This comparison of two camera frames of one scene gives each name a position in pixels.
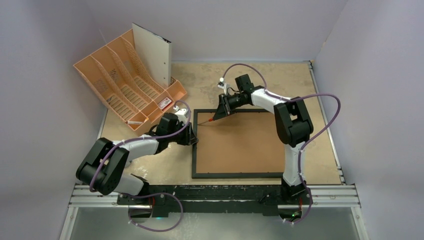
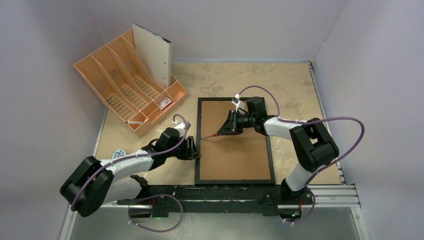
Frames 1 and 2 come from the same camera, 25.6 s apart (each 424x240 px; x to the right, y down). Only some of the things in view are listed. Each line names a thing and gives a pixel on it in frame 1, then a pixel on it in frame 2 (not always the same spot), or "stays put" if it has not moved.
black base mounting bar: (218, 201) stays put
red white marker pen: (134, 122) stays put
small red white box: (165, 103) stays put
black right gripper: (226, 105) to (234, 121)
